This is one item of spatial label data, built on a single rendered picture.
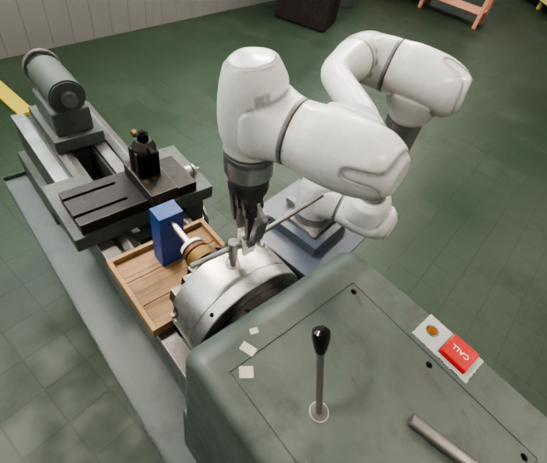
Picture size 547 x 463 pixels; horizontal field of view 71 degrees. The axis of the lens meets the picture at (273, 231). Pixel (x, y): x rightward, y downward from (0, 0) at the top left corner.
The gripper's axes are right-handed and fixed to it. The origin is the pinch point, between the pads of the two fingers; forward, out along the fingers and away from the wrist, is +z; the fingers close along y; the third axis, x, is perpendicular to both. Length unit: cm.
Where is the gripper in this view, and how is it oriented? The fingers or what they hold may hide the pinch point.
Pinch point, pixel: (246, 240)
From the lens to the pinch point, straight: 83.6
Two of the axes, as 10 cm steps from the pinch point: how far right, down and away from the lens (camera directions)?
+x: -8.4, 3.9, -3.9
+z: -0.8, 6.1, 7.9
